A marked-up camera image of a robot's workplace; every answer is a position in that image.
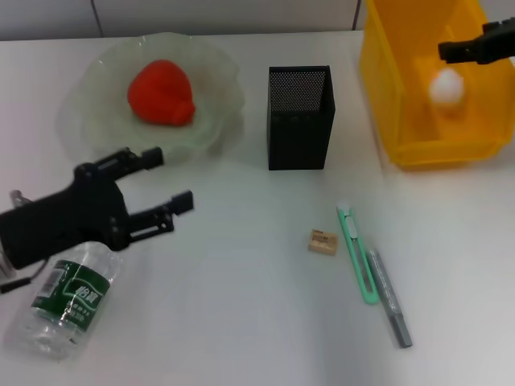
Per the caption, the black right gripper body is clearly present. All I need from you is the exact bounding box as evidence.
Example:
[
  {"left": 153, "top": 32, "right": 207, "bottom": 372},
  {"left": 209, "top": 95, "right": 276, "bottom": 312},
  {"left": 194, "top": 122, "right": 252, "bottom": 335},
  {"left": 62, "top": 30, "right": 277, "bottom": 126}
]
[{"left": 480, "top": 27, "right": 515, "bottom": 65}]

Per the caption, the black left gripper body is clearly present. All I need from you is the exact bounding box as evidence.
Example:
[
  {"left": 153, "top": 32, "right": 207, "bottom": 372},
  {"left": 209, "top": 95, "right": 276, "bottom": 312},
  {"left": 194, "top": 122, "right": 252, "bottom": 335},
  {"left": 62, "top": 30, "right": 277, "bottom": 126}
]
[{"left": 0, "top": 160, "right": 130, "bottom": 270}]

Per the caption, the white paper ball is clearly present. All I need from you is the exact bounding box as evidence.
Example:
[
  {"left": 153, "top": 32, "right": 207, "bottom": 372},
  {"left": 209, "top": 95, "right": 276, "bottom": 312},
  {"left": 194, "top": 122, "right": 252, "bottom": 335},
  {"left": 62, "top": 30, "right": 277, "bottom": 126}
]
[{"left": 428, "top": 67, "right": 467, "bottom": 114}]

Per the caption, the red-orange fruit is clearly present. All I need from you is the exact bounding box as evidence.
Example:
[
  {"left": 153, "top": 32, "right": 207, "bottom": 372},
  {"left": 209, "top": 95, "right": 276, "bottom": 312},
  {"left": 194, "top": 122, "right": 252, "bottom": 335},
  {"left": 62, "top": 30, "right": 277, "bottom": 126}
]
[{"left": 127, "top": 59, "right": 197, "bottom": 128}]

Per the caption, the clear water bottle green label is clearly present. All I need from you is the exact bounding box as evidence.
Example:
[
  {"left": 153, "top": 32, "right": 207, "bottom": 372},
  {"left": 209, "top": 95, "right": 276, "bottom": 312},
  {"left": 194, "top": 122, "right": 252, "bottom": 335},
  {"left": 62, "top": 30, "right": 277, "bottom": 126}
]
[{"left": 7, "top": 240, "right": 124, "bottom": 359}]

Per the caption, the beige eraser block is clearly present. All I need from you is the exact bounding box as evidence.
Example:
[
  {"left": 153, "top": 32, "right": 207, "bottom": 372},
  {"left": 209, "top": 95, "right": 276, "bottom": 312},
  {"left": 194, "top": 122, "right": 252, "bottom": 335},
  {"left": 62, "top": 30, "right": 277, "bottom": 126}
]
[{"left": 307, "top": 228, "right": 341, "bottom": 257}]

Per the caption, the green utility knife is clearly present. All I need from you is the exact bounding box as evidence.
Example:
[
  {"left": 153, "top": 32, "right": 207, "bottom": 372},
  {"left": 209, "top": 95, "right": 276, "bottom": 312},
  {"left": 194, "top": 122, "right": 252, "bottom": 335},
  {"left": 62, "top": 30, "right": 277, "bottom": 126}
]
[{"left": 336, "top": 200, "right": 381, "bottom": 306}]

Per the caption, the grey marker pen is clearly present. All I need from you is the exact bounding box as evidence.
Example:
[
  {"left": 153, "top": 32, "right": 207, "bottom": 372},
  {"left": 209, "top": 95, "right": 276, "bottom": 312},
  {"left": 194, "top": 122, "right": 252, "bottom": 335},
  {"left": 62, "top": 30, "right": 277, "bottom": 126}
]
[{"left": 365, "top": 248, "right": 414, "bottom": 349}]

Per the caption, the translucent wavy fruit plate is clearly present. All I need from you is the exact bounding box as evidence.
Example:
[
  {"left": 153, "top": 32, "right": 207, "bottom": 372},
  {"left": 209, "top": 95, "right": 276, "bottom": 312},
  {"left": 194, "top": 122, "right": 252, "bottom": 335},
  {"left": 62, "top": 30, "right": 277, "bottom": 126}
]
[{"left": 56, "top": 31, "right": 246, "bottom": 166}]

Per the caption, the black mesh pen holder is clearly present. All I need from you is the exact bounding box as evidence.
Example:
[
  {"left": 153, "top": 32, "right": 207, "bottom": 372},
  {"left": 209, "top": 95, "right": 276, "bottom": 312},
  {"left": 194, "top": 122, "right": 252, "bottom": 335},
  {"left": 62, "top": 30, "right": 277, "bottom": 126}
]
[{"left": 267, "top": 64, "right": 337, "bottom": 172}]

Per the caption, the yellow plastic bin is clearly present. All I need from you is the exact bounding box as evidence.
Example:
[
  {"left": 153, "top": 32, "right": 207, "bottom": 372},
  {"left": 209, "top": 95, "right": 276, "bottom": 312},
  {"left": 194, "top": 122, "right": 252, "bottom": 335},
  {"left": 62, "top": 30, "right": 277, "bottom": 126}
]
[{"left": 357, "top": 0, "right": 515, "bottom": 172}]

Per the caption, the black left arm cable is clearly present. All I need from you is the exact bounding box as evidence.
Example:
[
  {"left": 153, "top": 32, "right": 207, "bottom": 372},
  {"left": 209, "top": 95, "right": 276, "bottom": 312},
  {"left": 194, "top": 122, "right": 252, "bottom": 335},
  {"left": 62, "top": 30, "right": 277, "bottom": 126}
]
[{"left": 0, "top": 263, "right": 52, "bottom": 294}]

